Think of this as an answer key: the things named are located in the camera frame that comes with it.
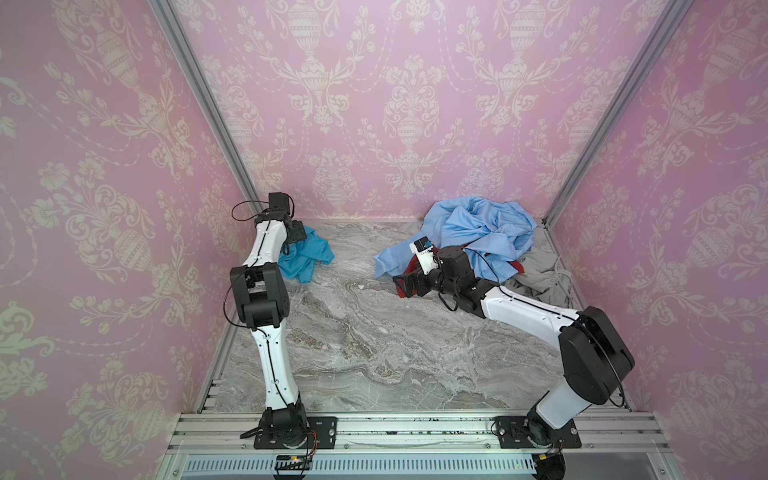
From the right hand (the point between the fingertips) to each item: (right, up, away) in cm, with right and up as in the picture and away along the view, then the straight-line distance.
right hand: (407, 270), depth 85 cm
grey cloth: (+46, -3, +12) cm, 47 cm away
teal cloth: (-37, +1, +20) cm, 42 cm away
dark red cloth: (+39, +1, +16) cm, 42 cm away
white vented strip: (-43, -46, -14) cm, 65 cm away
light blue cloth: (+32, +12, +18) cm, 39 cm away
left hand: (-40, +11, +17) cm, 45 cm away
